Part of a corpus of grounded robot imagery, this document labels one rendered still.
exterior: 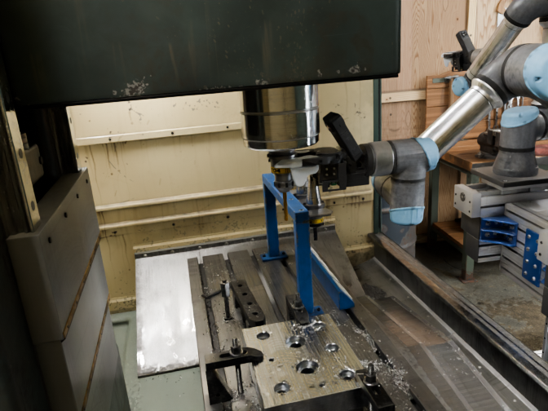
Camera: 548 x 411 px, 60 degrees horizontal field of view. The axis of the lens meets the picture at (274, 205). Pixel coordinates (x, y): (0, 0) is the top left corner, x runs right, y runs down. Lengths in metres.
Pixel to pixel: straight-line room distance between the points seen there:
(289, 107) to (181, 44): 0.23
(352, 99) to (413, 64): 1.83
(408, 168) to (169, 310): 1.16
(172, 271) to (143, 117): 0.63
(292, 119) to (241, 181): 1.16
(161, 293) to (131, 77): 1.27
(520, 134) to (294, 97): 1.13
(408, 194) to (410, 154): 0.09
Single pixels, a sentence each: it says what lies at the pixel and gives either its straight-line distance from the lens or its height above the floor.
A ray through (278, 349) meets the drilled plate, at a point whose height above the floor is 0.99.
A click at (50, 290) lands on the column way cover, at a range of 0.81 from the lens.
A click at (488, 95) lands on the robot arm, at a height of 1.51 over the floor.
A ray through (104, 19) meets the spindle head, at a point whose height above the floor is 1.71.
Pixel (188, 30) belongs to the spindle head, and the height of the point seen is 1.69.
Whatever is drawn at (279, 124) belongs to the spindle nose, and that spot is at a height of 1.52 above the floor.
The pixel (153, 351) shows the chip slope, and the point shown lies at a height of 0.66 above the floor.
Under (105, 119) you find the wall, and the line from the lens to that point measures 1.97.
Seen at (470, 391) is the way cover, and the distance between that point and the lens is 1.50.
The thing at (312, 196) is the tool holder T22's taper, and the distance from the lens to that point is 1.35.
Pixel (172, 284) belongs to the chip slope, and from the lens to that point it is 1.99.
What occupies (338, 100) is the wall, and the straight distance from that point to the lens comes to 2.09.
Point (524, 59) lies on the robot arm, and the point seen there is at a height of 1.59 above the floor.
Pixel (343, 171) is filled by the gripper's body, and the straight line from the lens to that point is 1.00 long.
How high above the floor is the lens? 1.65
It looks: 18 degrees down
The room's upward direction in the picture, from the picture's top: 4 degrees counter-clockwise
